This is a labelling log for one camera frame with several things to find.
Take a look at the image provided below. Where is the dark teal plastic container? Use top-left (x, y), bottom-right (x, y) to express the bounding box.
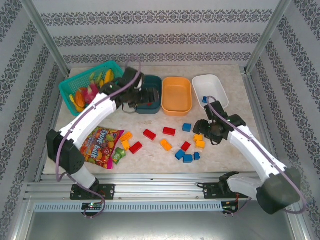
top-left (134, 75), bottom-right (163, 115)

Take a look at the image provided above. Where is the orange plastic container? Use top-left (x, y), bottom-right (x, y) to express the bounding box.
top-left (161, 76), bottom-right (193, 117)

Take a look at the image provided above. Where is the pink toy dragon fruit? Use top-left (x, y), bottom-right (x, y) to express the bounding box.
top-left (83, 83), bottom-right (100, 104)

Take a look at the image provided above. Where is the white plastic container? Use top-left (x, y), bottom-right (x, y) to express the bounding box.
top-left (191, 74), bottom-right (230, 110)

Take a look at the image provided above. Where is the orange toy fruit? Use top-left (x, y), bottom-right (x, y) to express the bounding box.
top-left (74, 90), bottom-right (86, 108)

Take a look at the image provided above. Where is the teal plastic mesh basket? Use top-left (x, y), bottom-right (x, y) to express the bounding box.
top-left (58, 60), bottom-right (126, 118)

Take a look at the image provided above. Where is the colourful fruit candy bag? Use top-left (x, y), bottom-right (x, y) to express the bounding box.
top-left (79, 126), bottom-right (126, 171)

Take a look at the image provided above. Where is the green candy packet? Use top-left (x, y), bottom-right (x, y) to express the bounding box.
top-left (111, 147), bottom-right (128, 165)

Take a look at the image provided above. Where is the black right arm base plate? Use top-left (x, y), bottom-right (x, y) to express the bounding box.
top-left (202, 181), bottom-right (249, 200)

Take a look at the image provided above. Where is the aluminium mounting rail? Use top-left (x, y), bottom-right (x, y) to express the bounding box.
top-left (23, 173), bottom-right (293, 202)

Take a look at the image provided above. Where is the grey slotted cable duct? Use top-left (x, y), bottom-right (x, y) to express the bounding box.
top-left (33, 201), bottom-right (224, 213)

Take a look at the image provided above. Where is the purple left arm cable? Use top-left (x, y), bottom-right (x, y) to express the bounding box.
top-left (55, 55), bottom-right (146, 220)

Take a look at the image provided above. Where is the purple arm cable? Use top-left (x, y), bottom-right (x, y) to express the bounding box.
top-left (55, 55), bottom-right (146, 220)
top-left (206, 95), bottom-right (308, 215)

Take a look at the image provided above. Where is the aluminium frame post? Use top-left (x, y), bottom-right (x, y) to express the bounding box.
top-left (244, 0), bottom-right (293, 74)
top-left (21, 0), bottom-right (71, 77)

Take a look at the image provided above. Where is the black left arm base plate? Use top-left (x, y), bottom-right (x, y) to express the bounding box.
top-left (69, 183), bottom-right (116, 201)

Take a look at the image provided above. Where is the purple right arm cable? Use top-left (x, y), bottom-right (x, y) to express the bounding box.
top-left (206, 95), bottom-right (308, 215)

